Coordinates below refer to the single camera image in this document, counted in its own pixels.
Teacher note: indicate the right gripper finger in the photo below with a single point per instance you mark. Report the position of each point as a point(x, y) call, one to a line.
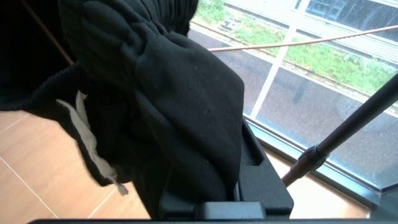
point(264, 186)

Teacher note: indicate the black shorts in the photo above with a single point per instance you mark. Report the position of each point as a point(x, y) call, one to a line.
point(171, 109)

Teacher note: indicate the black clothes rack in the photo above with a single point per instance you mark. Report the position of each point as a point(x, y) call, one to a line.
point(357, 119)

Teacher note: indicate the pink clothes hanger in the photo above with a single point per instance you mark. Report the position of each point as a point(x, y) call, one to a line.
point(280, 45)
point(46, 31)

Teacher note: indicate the window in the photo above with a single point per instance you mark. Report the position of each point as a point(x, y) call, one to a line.
point(311, 102)

